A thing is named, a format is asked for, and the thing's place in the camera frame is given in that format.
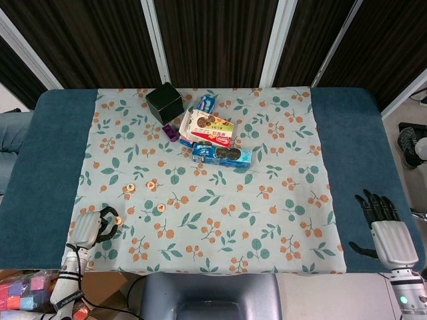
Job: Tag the floral fruit print tablecloth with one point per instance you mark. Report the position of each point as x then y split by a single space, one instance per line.
233 216

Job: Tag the black cube box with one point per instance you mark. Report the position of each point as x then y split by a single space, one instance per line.
165 101

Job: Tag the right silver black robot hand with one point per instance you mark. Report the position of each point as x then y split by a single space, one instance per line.
392 240

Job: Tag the dark white-framed screen panel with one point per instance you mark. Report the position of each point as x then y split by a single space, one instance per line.
217 40
310 43
83 40
383 50
16 76

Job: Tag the blue white snack packet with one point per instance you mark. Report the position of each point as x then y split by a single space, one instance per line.
207 104

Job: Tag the blue denim trousers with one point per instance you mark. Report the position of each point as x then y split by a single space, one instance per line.
13 140

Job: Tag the small blue pink box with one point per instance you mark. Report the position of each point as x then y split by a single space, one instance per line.
184 137

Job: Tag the open white red cookie box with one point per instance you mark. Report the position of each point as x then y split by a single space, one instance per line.
208 128

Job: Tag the small purple plastic container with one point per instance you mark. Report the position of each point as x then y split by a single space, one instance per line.
170 132

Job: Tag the beige bowl with red contents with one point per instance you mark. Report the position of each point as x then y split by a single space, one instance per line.
160 208
151 184

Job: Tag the dark sneaker shoe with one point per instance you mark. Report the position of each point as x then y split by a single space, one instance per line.
407 146

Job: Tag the bag of colourful foam blocks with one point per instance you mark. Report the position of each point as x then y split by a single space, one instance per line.
26 293

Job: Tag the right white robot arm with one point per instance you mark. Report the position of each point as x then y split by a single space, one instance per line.
408 293

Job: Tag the brown cardboard box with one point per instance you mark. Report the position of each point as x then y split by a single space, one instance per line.
103 286

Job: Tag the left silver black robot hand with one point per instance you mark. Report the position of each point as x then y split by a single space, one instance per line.
85 230

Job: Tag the blue sandwich cookie box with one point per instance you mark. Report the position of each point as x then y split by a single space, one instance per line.
223 156

